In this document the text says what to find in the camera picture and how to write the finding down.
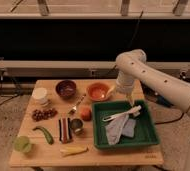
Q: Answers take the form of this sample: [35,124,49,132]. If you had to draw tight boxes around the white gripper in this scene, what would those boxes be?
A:
[116,71,135,106]

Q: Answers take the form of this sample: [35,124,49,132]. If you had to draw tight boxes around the dark red grape bunch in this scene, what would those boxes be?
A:
[32,108,57,122]

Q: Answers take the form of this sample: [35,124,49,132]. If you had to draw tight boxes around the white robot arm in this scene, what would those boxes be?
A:
[116,49,190,171]

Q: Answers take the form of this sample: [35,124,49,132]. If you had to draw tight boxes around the small metal cup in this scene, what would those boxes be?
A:
[70,118,83,135]

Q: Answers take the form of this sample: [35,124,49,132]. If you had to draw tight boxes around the blue power adapter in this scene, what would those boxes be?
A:
[156,95,172,108]

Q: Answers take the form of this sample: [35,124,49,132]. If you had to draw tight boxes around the grey blue cloth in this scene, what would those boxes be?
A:
[105,115,136,145]

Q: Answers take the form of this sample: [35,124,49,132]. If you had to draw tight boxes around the orange bowl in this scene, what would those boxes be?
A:
[87,82,109,102]

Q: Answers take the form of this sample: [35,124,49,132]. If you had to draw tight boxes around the green plastic tray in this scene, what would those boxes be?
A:
[92,100,160,150]

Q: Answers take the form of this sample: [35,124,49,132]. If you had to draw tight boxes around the orange red fruit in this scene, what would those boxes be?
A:
[80,107,92,121]

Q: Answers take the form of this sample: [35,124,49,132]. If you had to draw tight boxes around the metal spoon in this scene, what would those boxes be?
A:
[68,94,86,115]

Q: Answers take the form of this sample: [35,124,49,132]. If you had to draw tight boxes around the dark purple bowl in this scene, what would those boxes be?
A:
[55,80,76,99]

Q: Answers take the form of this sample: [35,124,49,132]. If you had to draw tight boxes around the striped black red block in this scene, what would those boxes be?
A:
[59,118,72,144]

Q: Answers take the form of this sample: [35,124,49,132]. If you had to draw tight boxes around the green chili pepper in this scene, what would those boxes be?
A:
[32,126,54,145]

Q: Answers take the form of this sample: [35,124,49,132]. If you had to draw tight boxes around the white stacked cups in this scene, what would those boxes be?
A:
[32,87,49,106]

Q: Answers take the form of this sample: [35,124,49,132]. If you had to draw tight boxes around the black cable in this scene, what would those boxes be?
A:
[154,111,186,126]

